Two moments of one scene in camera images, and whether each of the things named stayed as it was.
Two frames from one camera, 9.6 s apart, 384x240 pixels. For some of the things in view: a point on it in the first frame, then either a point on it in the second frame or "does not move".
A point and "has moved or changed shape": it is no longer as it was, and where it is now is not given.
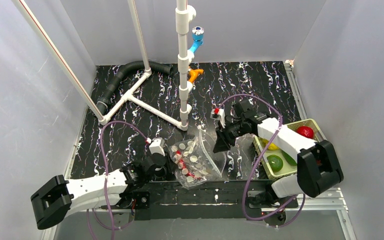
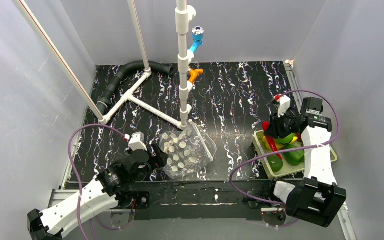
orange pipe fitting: x=194 y=73 does not move
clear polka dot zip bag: x=197 y=159 has moved or changed shape
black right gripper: x=227 y=133 -> x=278 y=124
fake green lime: x=275 y=162 does not move
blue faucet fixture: x=197 y=32 does not move
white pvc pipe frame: x=184 y=13 does not move
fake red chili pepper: x=183 y=164 has moved or changed shape
